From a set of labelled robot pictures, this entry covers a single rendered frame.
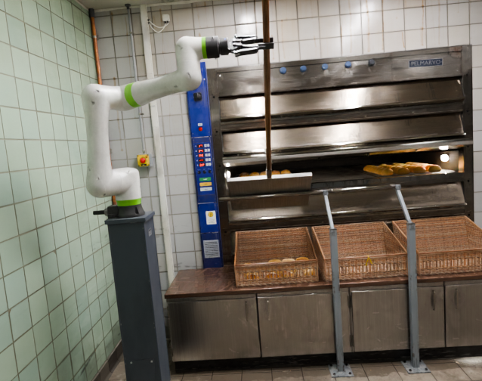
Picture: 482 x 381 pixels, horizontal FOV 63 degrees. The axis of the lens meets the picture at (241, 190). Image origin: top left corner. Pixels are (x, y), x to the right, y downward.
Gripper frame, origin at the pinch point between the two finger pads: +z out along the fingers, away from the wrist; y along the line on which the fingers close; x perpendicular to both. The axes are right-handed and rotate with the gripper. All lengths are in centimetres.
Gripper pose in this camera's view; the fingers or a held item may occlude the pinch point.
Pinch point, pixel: (265, 43)
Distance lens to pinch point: 185.2
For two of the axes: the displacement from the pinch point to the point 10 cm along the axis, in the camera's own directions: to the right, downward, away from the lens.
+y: 0.4, 8.3, -5.6
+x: -0.6, -5.6, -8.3
